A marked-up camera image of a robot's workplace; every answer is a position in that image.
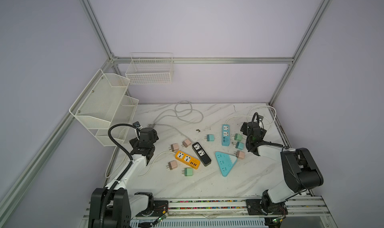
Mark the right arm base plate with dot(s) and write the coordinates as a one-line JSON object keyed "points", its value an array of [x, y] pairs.
{"points": [[265, 208]]}

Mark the teal adapter strip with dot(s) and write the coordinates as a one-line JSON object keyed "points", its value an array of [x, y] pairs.
{"points": [[210, 138]]}

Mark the black power strip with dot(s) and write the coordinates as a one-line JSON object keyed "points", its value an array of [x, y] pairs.
{"points": [[201, 153]]}

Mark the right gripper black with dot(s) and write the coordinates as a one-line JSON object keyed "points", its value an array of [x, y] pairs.
{"points": [[245, 128]]}

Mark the pink adapter black strip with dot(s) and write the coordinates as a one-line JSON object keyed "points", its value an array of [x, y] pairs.
{"points": [[186, 143], [174, 147]]}

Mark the blue power strip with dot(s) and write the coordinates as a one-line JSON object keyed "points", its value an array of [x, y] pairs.
{"points": [[225, 135]]}

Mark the teal power strip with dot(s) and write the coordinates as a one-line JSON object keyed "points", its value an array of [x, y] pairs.
{"points": [[226, 162]]}

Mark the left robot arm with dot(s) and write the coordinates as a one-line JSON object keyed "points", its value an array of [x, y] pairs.
{"points": [[111, 206]]}

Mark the green adapter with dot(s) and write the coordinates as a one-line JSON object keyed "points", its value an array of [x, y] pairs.
{"points": [[188, 172]]}

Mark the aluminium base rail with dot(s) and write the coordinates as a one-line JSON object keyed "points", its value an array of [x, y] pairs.
{"points": [[303, 212]]}

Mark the green adapter strip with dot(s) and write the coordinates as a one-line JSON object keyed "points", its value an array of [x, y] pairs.
{"points": [[238, 137]]}

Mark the orange power strip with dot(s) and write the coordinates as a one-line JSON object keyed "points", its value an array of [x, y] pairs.
{"points": [[187, 160]]}

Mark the white mesh two-tier shelf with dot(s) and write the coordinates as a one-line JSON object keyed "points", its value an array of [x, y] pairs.
{"points": [[103, 104]]}

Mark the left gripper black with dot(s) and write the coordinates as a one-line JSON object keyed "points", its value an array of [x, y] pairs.
{"points": [[134, 143]]}

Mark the white wire basket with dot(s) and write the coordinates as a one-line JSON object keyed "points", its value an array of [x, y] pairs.
{"points": [[148, 68]]}

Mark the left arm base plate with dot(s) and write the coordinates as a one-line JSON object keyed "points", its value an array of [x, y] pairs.
{"points": [[156, 209]]}

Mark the teal adapter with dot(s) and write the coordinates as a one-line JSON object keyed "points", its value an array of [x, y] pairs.
{"points": [[239, 145]]}

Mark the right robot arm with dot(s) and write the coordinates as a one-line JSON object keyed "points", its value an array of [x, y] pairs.
{"points": [[300, 170]]}

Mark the aluminium frame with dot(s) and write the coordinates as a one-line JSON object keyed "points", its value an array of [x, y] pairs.
{"points": [[22, 185]]}

